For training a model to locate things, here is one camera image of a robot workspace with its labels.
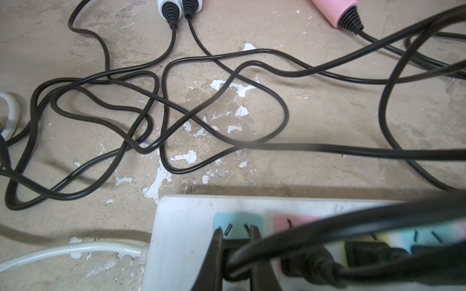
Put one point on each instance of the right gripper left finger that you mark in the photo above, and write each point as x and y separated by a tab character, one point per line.
210	276

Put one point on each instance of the white hair dryer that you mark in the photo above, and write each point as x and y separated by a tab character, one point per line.
170	11
191	7

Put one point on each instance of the pink hair dryer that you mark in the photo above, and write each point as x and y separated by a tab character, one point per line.
341	14

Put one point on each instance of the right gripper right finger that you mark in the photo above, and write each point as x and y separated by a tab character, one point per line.
263	278

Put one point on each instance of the white multicolour power strip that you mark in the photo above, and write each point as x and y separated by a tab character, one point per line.
184	226

